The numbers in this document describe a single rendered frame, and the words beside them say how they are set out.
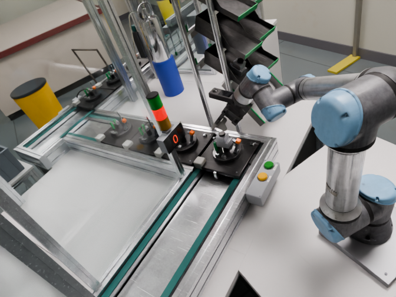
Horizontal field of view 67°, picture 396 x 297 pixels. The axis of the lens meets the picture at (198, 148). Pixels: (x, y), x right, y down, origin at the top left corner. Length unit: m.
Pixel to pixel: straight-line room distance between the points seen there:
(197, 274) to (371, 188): 0.63
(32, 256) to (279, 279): 0.83
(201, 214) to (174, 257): 0.21
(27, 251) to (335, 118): 0.62
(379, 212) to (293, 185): 0.44
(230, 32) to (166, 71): 0.81
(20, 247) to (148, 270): 0.75
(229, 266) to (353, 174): 0.60
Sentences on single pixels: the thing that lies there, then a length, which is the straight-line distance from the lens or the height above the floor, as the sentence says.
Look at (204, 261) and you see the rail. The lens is 1.13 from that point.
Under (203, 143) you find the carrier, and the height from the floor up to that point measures 0.97.
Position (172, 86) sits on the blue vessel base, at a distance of 2.21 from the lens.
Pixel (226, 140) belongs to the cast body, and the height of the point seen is 1.06.
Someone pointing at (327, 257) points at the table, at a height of 0.86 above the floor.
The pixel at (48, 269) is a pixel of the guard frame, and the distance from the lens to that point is 0.61.
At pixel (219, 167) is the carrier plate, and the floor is 0.97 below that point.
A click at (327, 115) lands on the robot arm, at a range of 0.70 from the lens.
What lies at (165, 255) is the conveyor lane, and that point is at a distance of 1.24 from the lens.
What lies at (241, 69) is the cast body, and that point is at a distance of 1.45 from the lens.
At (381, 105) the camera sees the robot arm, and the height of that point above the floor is 1.50.
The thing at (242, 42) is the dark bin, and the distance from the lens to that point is 1.42.
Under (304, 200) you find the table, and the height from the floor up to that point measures 0.86.
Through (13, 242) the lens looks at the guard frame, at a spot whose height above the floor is 1.60.
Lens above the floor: 1.92
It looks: 39 degrees down
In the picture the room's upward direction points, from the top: 20 degrees counter-clockwise
